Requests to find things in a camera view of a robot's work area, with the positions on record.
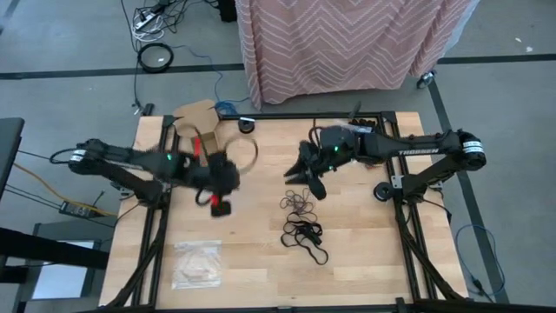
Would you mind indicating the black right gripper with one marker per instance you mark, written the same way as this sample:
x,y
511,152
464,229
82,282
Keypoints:
x,y
334,145

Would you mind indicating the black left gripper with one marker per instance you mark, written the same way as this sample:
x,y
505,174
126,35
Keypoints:
x,y
219,174

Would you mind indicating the wide black rubber band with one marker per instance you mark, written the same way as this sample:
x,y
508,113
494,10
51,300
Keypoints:
x,y
299,226
316,239

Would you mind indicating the clear plastic bag stack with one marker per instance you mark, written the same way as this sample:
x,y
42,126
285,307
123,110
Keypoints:
x,y
197,265

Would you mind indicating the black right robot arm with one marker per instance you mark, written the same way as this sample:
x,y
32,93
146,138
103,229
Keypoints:
x,y
408,148

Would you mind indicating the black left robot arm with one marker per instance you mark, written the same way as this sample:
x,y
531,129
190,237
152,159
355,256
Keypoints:
x,y
130,178

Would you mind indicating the black round roll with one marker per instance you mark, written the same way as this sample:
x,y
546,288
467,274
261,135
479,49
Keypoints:
x,y
377,191

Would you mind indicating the small open cardboard box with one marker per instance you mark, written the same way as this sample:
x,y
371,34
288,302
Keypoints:
x,y
200,115

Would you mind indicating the pink chevron cloth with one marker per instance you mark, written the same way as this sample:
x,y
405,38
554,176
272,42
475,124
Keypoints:
x,y
347,43

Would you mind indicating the black furniture beam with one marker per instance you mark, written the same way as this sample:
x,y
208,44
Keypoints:
x,y
43,252

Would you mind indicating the white power strip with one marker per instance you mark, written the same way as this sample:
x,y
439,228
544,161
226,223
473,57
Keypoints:
x,y
145,20

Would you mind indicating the black flat panel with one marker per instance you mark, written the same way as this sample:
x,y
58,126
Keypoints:
x,y
8,148

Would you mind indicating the grey metal bracket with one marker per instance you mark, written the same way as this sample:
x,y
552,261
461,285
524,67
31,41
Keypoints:
x,y
397,181

